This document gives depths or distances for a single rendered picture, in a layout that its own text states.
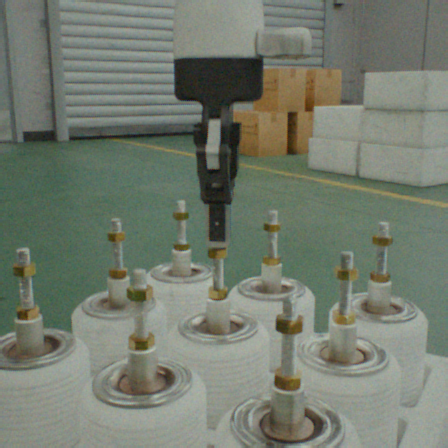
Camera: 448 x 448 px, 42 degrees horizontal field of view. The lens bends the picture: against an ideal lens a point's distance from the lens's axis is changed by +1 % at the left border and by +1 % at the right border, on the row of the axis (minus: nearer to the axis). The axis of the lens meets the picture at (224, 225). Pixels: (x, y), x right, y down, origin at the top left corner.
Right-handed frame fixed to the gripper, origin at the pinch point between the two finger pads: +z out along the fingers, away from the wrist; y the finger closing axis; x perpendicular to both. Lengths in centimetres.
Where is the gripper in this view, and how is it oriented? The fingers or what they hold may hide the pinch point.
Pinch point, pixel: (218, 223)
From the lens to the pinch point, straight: 51.6
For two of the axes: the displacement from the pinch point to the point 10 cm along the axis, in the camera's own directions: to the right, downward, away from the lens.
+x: 10.0, 0.2, -0.7
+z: 0.0, 9.7, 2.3
